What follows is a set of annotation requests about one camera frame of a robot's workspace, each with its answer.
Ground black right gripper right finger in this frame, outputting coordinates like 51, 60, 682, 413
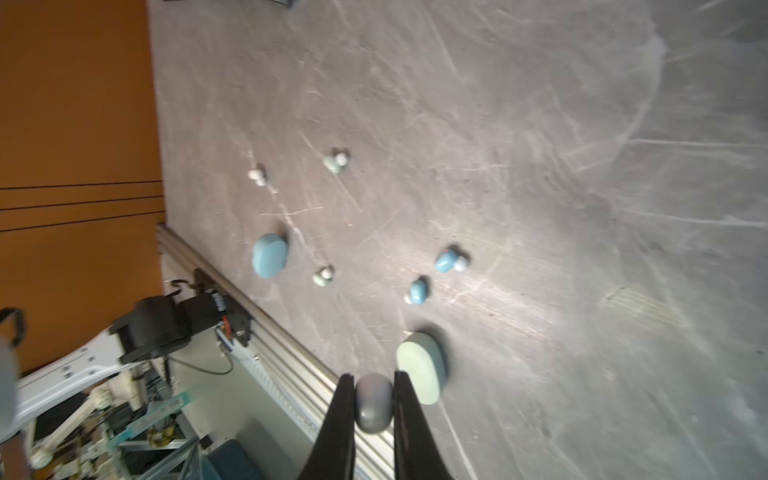
393, 371, 452, 480

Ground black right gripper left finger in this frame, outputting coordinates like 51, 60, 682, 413
298, 374, 356, 480

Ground white earbud charging case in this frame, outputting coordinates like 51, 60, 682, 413
355, 373, 394, 434

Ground white earbud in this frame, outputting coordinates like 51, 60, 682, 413
247, 168, 268, 187

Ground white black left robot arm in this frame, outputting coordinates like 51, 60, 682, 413
1, 296, 192, 441

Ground mint green charging case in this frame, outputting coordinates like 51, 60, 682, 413
396, 332, 447, 405

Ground light blue charging case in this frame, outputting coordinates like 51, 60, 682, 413
251, 233, 288, 279

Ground blue earbud near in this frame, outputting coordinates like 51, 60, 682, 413
405, 278, 429, 305

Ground blue earbud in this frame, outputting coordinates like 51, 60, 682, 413
434, 248, 470, 273
405, 278, 429, 305

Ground green earbud near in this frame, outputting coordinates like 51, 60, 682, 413
312, 266, 334, 287

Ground green earbud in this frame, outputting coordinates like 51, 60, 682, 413
312, 266, 334, 287
323, 151, 350, 175

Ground blue earbud far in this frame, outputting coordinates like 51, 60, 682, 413
434, 248, 470, 273

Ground green earbud far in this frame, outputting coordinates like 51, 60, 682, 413
323, 151, 350, 175

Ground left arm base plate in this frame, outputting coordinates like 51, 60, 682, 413
193, 268, 253, 347

